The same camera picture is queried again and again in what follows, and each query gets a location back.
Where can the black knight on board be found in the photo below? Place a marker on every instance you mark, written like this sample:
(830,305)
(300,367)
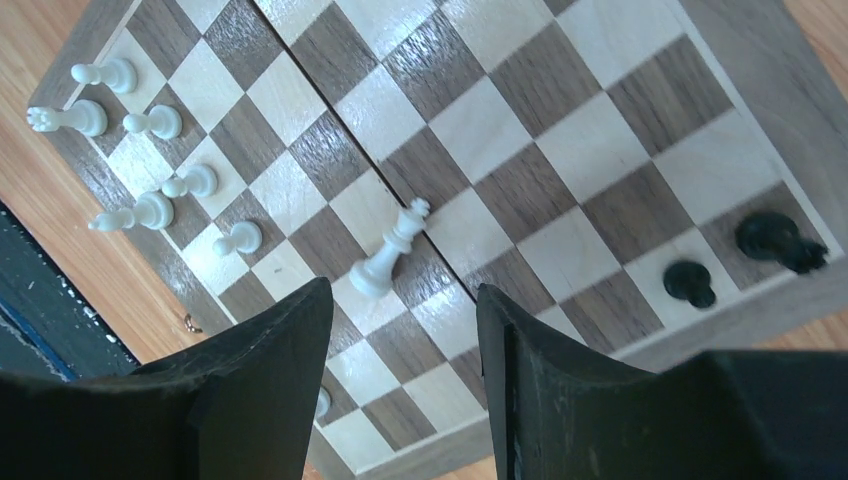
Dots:
(774,236)

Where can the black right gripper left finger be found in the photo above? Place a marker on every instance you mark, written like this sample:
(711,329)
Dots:
(237,405)

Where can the white pawn chess piece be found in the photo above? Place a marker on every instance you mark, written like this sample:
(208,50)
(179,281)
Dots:
(244,237)

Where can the black pawn on board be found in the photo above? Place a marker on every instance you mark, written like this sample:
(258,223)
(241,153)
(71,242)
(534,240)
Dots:
(689,281)

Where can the white queen chess piece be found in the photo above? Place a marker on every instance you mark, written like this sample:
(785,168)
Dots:
(86,116)

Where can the wooden chess board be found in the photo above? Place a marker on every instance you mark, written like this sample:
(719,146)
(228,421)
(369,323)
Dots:
(570,152)

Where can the white king chess piece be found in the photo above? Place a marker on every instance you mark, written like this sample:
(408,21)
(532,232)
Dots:
(372,277)

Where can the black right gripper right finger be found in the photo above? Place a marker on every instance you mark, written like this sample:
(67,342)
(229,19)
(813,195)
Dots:
(560,410)

